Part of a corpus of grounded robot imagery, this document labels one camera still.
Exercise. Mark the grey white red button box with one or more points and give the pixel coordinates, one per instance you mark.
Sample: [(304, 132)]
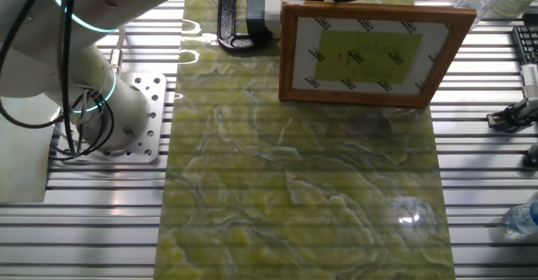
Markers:
[(256, 17)]

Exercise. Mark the black C-clamp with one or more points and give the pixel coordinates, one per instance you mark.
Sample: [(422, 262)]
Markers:
[(227, 19)]

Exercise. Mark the green marble pattern mat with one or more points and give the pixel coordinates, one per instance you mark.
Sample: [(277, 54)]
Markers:
[(294, 187)]

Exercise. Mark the black keyboard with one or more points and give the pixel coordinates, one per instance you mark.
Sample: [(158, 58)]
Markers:
[(527, 42)]

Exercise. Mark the blue cap water bottle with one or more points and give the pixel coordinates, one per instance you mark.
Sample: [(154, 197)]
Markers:
[(525, 219)]

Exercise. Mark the wooden picture frame with stand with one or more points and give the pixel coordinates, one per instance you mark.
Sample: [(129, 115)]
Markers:
[(370, 57)]

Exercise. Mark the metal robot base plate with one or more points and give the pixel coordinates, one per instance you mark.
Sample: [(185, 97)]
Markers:
[(153, 103)]

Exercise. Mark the small silver camera on mount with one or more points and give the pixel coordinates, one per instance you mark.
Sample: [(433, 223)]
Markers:
[(530, 82)]

